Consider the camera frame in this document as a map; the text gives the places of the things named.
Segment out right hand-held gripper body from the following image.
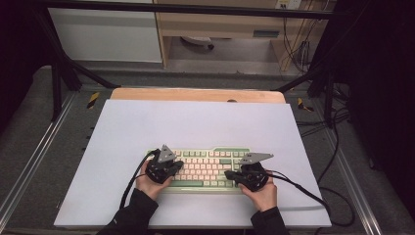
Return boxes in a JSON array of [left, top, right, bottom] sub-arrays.
[[234, 152, 275, 193]]

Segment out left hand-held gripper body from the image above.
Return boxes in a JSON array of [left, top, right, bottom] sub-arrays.
[[144, 144, 178, 185]]

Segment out green and cream keyboard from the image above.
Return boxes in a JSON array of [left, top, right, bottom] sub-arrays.
[[145, 146, 253, 196]]

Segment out person's left hand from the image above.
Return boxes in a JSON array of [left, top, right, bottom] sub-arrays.
[[134, 159, 174, 201]]

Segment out person's right hand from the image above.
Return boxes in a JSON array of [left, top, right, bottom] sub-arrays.
[[239, 177, 279, 213]]

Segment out white table cover sheet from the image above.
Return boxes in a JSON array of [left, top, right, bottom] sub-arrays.
[[53, 99, 333, 229]]

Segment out wooden board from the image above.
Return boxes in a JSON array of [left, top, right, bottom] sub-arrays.
[[110, 87, 287, 105]]

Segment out black metal stand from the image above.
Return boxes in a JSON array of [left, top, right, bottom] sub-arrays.
[[276, 63, 338, 129], [31, 6, 122, 122]]

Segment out white chair base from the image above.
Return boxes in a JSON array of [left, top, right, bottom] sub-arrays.
[[179, 35, 215, 51]]

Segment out light wooden desk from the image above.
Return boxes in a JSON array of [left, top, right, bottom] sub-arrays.
[[152, 0, 338, 72]]

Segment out white cabinet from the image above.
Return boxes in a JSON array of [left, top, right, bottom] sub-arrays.
[[47, 7, 163, 64]]

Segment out dark curtain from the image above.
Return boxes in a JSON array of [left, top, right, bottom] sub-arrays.
[[312, 0, 415, 212], [0, 0, 54, 133]]

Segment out white power strip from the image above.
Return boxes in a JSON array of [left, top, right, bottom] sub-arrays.
[[275, 0, 303, 11]]

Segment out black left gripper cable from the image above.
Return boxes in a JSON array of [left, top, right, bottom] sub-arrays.
[[118, 148, 161, 211]]

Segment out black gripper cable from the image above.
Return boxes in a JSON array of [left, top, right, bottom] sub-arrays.
[[264, 169, 356, 228], [118, 148, 161, 211]]

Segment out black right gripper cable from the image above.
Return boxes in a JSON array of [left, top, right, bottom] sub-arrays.
[[264, 169, 356, 228]]

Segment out aluminium rail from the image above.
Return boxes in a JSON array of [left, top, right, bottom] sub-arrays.
[[322, 129, 384, 235], [0, 92, 78, 223]]

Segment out black floor cables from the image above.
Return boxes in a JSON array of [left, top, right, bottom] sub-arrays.
[[295, 82, 352, 139]]

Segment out hanging cable bundle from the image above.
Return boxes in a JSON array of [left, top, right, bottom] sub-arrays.
[[281, 15, 321, 74]]

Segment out black metal frame bar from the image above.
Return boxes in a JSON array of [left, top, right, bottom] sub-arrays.
[[32, 0, 338, 21]]

